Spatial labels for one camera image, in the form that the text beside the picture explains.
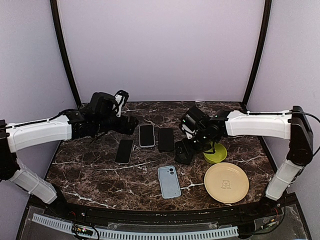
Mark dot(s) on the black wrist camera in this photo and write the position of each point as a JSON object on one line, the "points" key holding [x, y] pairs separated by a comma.
{"points": [[193, 120], [104, 103]]}

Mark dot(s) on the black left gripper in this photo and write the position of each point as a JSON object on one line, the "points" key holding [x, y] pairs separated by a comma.
{"points": [[131, 126]]}

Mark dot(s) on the green plastic bowl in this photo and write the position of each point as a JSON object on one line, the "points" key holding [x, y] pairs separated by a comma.
{"points": [[216, 154]]}

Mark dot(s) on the silver edged phone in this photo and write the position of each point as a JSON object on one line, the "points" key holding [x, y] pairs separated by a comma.
{"points": [[124, 151]]}

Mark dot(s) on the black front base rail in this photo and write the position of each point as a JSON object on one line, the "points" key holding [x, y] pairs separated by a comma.
{"points": [[236, 215]]}

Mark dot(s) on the light blue phone case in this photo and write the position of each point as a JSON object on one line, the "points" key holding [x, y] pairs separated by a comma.
{"points": [[169, 182]]}

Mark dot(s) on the white cable duct strip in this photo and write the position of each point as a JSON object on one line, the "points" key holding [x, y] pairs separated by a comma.
{"points": [[119, 231]]}

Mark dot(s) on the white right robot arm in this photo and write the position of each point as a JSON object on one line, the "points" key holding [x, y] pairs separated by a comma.
{"points": [[202, 131]]}

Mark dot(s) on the beige round plate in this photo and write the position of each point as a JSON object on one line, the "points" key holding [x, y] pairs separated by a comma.
{"points": [[226, 183]]}

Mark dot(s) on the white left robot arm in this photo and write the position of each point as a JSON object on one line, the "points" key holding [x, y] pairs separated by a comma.
{"points": [[43, 136]]}

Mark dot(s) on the lilac phone case with ring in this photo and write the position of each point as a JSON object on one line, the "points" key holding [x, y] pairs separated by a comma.
{"points": [[146, 136]]}

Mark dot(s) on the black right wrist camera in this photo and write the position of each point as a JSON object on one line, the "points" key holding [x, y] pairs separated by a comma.
{"points": [[193, 120]]}

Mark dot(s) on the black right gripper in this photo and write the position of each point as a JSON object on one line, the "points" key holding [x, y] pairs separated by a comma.
{"points": [[178, 145]]}

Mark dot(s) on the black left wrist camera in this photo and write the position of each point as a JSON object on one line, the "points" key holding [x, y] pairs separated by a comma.
{"points": [[104, 103]]}

